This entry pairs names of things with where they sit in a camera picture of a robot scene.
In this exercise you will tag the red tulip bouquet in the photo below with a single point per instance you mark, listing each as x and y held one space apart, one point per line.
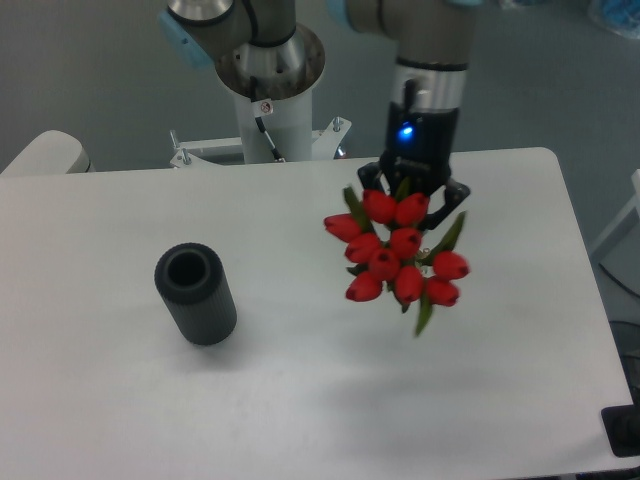
383 235

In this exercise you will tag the white furniture frame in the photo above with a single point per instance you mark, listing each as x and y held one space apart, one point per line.
621 224

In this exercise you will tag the white chair back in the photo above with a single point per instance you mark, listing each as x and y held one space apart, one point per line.
50 153

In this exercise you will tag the dark grey ribbed vase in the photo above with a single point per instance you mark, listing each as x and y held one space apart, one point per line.
191 281

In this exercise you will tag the blue plastic bag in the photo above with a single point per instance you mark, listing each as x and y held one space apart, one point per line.
618 16

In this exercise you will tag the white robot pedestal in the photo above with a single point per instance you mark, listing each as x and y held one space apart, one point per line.
272 87

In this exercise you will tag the white metal base frame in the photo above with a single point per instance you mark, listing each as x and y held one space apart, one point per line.
288 145

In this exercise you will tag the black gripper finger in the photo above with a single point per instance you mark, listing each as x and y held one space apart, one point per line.
454 194
371 177

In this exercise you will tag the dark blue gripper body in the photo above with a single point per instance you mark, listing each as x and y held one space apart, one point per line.
423 113

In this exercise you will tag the black device at table edge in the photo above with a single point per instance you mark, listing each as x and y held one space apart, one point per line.
622 428

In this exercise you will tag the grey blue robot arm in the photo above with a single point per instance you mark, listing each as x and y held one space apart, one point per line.
420 31

